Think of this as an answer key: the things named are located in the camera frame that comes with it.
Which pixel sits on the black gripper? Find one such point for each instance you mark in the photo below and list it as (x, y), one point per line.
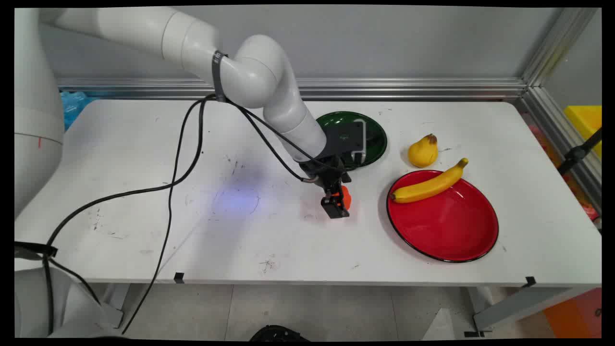
(323, 172)

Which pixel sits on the orange toy persimmon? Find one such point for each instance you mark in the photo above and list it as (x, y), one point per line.
(346, 196)

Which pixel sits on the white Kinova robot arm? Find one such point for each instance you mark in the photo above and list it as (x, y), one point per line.
(269, 77)

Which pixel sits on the dark green round plate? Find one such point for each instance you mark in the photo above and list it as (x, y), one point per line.
(377, 139)

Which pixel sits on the yellow toy banana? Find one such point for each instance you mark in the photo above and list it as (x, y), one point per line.
(427, 186)

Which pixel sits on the yellow toy pear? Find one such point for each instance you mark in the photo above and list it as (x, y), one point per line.
(423, 153)

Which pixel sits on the red round plate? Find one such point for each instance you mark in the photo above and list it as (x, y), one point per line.
(444, 218)

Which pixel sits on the black object on floor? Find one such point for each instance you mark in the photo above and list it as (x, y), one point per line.
(278, 333)

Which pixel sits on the black tape marker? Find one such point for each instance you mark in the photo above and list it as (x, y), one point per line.
(530, 281)
(178, 278)

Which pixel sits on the grey table leg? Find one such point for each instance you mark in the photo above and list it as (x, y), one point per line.
(519, 305)

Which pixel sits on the orange storage box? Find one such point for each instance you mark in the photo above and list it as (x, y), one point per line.
(574, 315)

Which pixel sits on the yellow plastic box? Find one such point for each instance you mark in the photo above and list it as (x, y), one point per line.
(585, 125)

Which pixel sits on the blue plastic bag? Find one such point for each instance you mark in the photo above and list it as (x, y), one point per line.
(72, 106)

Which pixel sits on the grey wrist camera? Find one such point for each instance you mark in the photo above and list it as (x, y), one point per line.
(361, 142)

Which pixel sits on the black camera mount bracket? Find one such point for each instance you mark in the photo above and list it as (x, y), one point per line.
(345, 137)

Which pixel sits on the long horizontal aluminium rail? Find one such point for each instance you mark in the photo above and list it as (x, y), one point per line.
(408, 89)

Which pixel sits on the aluminium corner frame rail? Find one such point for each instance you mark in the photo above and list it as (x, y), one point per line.
(557, 96)

